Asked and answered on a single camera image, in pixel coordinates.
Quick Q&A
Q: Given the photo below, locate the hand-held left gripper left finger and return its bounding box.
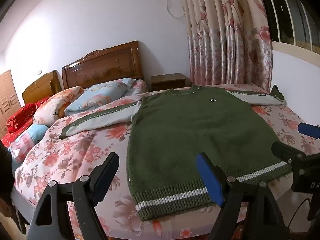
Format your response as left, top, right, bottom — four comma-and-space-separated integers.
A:
26, 152, 120, 240

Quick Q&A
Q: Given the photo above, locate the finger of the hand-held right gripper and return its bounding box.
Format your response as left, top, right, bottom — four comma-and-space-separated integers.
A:
271, 142, 308, 171
298, 122, 320, 139

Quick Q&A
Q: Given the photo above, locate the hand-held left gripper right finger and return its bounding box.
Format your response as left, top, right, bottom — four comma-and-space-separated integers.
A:
196, 152, 290, 240

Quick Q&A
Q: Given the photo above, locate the green knit sweater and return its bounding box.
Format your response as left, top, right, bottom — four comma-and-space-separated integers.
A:
59, 85, 293, 222

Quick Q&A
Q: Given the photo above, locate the bed with floral sheet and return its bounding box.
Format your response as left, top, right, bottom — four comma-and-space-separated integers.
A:
14, 80, 320, 240

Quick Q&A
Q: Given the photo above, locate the light blue floral pillow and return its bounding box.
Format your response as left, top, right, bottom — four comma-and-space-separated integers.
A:
64, 77, 137, 117

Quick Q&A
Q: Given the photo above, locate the blue and pink striped pillow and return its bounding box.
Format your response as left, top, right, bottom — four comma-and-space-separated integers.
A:
7, 124, 49, 165

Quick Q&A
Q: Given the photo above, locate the dark cloth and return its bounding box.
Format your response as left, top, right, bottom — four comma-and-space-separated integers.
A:
0, 140, 28, 234

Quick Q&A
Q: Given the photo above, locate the red blanket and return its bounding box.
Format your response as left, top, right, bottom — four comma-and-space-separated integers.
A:
0, 97, 50, 143

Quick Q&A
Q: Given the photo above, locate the wooden nightstand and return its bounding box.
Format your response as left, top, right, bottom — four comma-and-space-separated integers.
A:
150, 73, 193, 92

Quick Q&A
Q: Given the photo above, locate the small wooden headboard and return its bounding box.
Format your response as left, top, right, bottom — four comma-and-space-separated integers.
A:
22, 70, 63, 104

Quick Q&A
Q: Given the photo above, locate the large wooden headboard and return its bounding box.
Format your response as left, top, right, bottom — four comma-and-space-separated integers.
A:
62, 40, 145, 90

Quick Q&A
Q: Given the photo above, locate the window with white bars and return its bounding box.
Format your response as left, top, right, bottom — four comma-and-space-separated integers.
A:
255, 0, 320, 52

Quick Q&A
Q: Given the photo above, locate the wooden wardrobe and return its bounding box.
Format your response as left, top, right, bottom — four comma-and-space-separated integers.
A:
0, 69, 22, 140

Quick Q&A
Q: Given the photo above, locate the pink floral curtain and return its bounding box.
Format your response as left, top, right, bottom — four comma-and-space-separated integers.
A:
181, 0, 273, 93

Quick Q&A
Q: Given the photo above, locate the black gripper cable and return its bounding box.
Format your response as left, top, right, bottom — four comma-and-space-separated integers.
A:
287, 199, 313, 240

